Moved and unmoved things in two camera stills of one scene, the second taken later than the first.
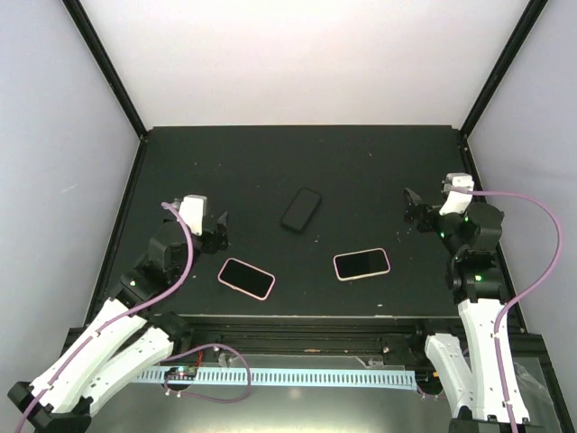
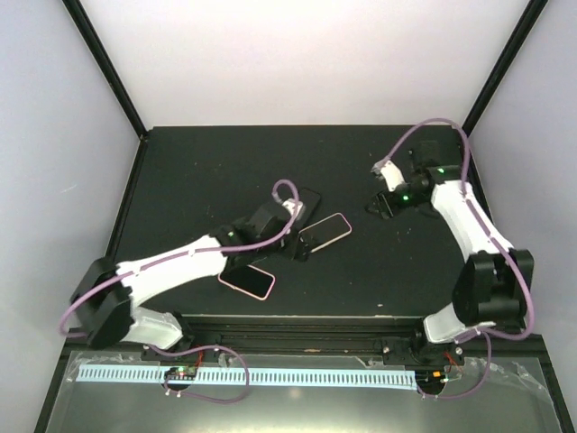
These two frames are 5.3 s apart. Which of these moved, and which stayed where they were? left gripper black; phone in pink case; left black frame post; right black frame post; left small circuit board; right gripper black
Moved: right gripper black; left gripper black
Stayed: right black frame post; phone in pink case; left small circuit board; left black frame post
